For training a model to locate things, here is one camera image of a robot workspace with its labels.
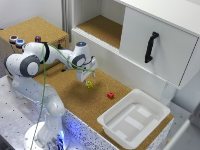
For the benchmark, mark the purple block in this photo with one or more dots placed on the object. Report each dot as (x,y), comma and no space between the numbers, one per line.
(38,39)

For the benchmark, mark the wooden drawer box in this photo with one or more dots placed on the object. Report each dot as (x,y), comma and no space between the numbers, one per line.
(40,28)

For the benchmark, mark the blue button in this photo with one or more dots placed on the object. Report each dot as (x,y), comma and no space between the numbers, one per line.
(20,42)

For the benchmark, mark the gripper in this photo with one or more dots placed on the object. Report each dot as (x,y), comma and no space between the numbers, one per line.
(86,70)

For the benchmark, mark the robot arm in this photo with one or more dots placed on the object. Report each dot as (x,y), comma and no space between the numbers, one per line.
(28,65)

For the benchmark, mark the white sliding door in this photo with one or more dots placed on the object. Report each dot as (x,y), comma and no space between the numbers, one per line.
(160,46)

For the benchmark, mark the pink block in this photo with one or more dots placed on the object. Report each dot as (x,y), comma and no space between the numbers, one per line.
(110,95)

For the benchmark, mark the white plastic box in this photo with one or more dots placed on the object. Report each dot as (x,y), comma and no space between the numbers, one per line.
(133,116)

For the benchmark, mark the yellow block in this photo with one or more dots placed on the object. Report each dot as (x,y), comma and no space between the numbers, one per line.
(89,84)

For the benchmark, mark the white cabinet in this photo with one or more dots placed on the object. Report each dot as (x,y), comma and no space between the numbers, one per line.
(100,60)

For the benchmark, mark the red button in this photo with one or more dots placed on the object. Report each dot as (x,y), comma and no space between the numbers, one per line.
(13,38)

